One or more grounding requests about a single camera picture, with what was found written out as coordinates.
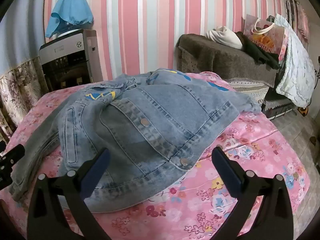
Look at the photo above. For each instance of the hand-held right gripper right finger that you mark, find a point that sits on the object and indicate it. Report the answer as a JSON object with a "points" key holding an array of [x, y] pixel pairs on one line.
{"points": [[228, 177]]}

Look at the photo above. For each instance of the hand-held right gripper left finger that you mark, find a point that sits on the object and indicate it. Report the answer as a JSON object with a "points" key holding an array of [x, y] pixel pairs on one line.
{"points": [[98, 170]]}

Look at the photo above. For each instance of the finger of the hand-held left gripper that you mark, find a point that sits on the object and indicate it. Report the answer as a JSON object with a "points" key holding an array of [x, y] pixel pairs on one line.
{"points": [[13, 153], [3, 177]]}

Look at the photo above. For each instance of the blue denim jacket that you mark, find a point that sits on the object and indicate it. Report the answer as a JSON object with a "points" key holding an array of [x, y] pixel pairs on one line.
{"points": [[155, 130]]}

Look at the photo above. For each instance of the pink floral bedsheet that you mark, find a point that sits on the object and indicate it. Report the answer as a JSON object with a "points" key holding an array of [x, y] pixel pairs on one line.
{"points": [[250, 155]]}

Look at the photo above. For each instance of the floral curtain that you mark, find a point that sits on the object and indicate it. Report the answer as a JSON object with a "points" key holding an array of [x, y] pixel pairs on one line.
{"points": [[17, 87]]}

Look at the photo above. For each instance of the storage box with lace trim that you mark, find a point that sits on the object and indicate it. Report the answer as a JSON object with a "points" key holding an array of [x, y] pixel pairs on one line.
{"points": [[277, 105]]}

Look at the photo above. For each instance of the round lace-covered stool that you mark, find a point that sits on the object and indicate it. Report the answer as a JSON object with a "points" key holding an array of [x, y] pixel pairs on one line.
{"points": [[247, 87]]}

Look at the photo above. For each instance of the small brown floor object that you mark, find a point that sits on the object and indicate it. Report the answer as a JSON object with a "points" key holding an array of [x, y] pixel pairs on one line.
{"points": [[313, 140]]}

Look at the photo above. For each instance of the orange black object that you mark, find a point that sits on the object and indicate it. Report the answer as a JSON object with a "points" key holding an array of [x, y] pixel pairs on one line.
{"points": [[302, 111]]}

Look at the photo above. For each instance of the grey water dispenser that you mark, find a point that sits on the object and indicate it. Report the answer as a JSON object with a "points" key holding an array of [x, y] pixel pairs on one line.
{"points": [[82, 45]]}

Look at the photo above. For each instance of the pale blue quilt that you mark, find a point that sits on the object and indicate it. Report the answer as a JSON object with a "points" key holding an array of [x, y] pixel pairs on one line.
{"points": [[297, 67]]}

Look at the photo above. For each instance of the black garment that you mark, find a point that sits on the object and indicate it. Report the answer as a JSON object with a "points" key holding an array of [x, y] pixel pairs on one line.
{"points": [[257, 50]]}

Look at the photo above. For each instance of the white garment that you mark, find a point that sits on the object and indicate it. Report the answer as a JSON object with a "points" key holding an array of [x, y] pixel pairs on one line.
{"points": [[225, 37]]}

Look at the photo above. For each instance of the black tripod stand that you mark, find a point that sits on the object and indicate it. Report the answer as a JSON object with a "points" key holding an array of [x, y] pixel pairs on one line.
{"points": [[318, 67]]}

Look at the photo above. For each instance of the floral paper shopping bag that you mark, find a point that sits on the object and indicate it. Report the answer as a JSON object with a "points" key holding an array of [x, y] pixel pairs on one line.
{"points": [[270, 36]]}

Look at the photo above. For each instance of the blue cloth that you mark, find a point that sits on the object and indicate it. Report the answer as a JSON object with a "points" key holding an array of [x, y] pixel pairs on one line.
{"points": [[70, 10]]}

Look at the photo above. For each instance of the pink wall hanging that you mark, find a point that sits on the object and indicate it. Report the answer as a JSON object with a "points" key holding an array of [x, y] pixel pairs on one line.
{"points": [[302, 20]]}

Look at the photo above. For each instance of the wall poster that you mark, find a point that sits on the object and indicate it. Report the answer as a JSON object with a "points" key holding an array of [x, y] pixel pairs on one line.
{"points": [[290, 5]]}

